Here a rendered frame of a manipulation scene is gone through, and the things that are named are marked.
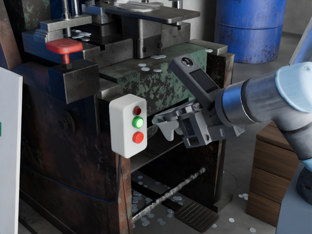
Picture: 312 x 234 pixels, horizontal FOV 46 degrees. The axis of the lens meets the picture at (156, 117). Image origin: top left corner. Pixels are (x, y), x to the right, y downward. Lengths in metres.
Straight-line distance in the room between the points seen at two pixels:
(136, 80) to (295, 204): 0.49
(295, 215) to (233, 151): 1.05
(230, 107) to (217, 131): 0.08
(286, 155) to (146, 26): 0.63
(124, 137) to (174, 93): 0.33
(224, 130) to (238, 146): 1.27
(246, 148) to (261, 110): 1.34
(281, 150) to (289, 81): 0.75
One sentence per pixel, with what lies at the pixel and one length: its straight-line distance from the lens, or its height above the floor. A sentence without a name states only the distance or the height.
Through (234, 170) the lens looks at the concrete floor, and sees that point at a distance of 1.74.
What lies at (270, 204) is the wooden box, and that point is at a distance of 1.43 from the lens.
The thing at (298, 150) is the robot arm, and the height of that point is 0.65.
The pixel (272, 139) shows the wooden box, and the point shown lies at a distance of 1.30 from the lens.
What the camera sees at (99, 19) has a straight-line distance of 1.12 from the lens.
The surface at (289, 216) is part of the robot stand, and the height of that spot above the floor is 0.42.
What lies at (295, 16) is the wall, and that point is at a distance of 4.44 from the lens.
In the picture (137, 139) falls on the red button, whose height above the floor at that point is 0.54.
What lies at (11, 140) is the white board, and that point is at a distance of 1.26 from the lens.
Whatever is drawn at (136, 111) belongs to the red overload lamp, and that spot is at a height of 0.61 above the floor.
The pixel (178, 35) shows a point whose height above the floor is 0.68.
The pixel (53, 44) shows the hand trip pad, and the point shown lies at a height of 0.76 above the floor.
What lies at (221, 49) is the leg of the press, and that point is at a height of 0.64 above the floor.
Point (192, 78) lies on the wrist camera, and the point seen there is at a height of 0.73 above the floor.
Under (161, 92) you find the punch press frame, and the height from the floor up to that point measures 0.56.
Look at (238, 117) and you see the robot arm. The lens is 0.62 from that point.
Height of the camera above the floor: 0.96
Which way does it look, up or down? 26 degrees down
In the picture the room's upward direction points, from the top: straight up
